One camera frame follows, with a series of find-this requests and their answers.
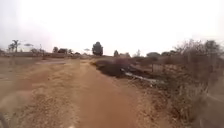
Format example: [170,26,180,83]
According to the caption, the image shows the tall dark tree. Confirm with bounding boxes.
[91,41,104,57]

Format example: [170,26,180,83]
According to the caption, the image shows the wire fence with bushes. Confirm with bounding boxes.
[146,39,224,88]

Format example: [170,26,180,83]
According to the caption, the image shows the low building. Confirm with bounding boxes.
[56,48,69,55]

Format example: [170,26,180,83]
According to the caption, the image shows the small dark tree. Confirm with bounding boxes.
[113,49,120,58]

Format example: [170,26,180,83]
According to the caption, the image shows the dry grass verge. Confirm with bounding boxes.
[89,55,224,128]

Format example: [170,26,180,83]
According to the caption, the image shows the red-brown dirt road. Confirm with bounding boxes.
[0,59,161,128]

